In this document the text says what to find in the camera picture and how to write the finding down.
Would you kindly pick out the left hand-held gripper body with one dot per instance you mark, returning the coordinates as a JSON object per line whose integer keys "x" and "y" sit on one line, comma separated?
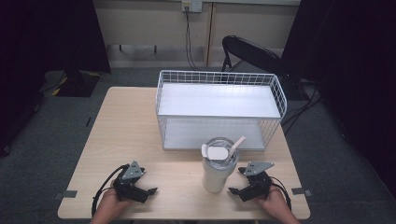
{"x": 129, "y": 186}

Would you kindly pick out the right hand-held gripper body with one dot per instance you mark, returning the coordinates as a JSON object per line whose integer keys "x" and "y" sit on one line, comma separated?
{"x": 257, "y": 186}

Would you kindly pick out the white tumbler with straw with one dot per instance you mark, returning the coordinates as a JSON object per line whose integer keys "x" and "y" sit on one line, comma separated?
{"x": 216, "y": 174}

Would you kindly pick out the person's right hand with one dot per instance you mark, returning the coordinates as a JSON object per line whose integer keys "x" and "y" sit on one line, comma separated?
{"x": 275, "y": 203}

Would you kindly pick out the person's left hand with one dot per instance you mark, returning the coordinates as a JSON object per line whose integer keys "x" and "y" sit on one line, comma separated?
{"x": 107, "y": 203}

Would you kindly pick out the grey tape strip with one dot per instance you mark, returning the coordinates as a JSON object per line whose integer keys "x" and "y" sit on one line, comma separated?
{"x": 67, "y": 194}
{"x": 300, "y": 191}

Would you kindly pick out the black stand base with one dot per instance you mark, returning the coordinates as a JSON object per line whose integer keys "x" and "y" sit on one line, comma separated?
{"x": 77, "y": 85}

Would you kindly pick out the black folding chair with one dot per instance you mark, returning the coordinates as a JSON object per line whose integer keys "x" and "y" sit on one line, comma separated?
{"x": 252, "y": 51}

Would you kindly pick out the black curtain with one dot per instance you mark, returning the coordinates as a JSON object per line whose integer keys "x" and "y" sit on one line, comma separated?
{"x": 351, "y": 62}
{"x": 46, "y": 37}

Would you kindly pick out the white wall socket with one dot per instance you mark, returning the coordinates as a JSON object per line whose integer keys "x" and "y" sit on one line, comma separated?
{"x": 192, "y": 5}

